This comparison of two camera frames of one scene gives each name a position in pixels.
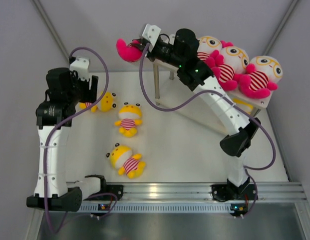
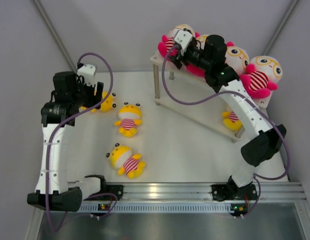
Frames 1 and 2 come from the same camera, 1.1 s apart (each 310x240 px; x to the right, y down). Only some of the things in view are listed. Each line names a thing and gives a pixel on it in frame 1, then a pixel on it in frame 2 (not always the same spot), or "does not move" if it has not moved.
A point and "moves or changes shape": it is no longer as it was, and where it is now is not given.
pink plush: [127, 53] moves or changes shape
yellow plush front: [122, 157] does not move
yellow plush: [130, 117] does not move
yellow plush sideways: [105, 104] does not move
